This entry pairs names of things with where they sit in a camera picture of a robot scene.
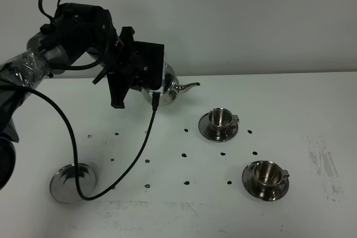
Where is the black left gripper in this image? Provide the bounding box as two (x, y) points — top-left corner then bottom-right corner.
(93, 26), (137, 109)

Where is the stainless steel teapot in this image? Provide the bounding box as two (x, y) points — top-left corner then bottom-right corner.
(130, 64), (200, 106)

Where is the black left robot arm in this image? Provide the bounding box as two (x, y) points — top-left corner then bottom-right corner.
(1, 3), (146, 187)

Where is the far stainless steel saucer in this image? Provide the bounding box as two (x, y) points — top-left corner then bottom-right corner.
(198, 113), (238, 142)

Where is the stainless steel saucer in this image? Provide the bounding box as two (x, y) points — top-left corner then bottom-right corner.
(198, 113), (238, 142)
(242, 161), (290, 201)

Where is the far stainless steel teacup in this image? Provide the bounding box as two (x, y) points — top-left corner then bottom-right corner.
(208, 108), (239, 132)

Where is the stainless steel teacup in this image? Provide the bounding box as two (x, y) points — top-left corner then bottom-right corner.
(253, 161), (290, 190)
(208, 108), (239, 132)

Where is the steel teapot saucer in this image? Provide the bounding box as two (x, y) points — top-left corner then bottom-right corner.
(50, 163), (97, 204)

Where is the near stainless steel saucer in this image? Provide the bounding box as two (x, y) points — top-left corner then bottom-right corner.
(242, 161), (290, 201)

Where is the near stainless steel teacup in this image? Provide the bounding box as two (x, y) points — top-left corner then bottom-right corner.
(253, 161), (290, 190)

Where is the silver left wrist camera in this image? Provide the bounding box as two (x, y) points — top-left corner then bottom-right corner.
(131, 41), (165, 93)

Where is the black left camera cable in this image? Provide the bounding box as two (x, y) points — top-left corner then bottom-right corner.
(37, 0), (161, 201)

